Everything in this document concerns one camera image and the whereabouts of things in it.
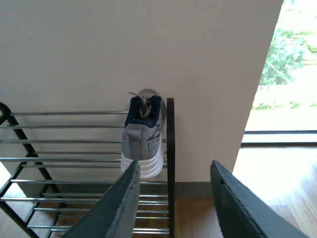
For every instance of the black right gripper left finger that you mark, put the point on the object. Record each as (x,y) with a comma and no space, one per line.
(114,215)

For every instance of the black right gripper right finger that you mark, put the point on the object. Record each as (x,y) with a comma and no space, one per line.
(241,214)

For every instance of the grey sneaker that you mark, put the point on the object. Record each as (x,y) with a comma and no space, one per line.
(142,134)

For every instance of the dark window frame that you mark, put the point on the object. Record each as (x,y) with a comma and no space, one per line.
(280,138)

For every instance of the black metal shoe rack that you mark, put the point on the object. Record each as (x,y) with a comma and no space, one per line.
(64,162)

